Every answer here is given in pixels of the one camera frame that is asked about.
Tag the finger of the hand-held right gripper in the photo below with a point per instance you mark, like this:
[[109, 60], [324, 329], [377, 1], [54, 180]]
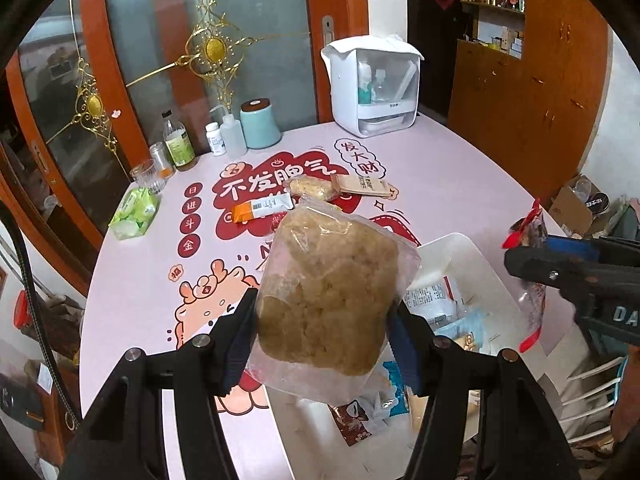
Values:
[[550, 267], [600, 247]]

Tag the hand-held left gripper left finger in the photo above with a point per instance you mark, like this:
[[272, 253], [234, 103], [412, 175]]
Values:
[[235, 360]]

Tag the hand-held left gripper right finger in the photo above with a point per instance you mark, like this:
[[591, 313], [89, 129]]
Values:
[[405, 360]]

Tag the blue white small packet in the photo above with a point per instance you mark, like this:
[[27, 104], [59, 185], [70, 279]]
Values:
[[395, 387]]

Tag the red clear jerky packet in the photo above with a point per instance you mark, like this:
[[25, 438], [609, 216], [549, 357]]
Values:
[[532, 230]]

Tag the grey white snack packet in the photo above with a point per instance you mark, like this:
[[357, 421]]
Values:
[[432, 302]]

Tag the white plastic bin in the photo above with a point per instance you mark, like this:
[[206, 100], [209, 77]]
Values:
[[495, 305]]

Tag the dark brown snack packet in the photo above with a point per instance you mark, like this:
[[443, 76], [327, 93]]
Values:
[[352, 422]]

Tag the brown floss cake bag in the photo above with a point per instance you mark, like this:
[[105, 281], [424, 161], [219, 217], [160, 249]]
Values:
[[325, 285]]

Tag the cardboard box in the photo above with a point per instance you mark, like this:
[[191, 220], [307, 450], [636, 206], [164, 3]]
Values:
[[570, 210]]

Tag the white chair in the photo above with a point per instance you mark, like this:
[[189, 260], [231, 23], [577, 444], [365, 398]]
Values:
[[592, 385]]

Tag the orange white snack packet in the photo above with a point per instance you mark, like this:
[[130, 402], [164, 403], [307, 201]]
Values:
[[262, 207]]

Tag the green wet wipes pack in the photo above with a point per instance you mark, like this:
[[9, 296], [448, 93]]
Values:
[[132, 215]]

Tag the tan long snack packet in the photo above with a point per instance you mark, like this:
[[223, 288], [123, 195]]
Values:
[[362, 186]]

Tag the wooden cabinet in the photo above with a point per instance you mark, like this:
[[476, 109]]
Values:
[[540, 75]]

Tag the pale yellow cake bag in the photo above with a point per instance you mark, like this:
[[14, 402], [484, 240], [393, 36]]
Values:
[[312, 189]]

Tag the clear glass cup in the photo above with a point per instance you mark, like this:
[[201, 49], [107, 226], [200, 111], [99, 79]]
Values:
[[148, 177]]

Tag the small glass jar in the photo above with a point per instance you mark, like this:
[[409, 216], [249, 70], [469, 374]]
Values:
[[160, 157]]

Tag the green label glass bottle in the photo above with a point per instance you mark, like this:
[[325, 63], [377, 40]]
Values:
[[179, 147]]

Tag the white pill bottle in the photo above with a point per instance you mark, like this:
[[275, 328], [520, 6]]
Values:
[[216, 140]]

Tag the translucent squeeze bottle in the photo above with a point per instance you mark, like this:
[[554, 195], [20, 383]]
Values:
[[234, 137]]

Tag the light blue canister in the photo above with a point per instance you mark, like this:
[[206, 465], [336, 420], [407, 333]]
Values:
[[260, 125]]

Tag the clear plastic bottle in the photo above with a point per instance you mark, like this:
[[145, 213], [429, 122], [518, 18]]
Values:
[[380, 87]]

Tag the teal white bottle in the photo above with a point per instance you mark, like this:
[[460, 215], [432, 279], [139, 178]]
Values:
[[365, 85]]

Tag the white storage box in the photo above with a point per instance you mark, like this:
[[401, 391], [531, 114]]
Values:
[[340, 90]]

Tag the wooden glass sliding door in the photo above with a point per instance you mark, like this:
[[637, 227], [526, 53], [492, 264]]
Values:
[[270, 10], [55, 100]]

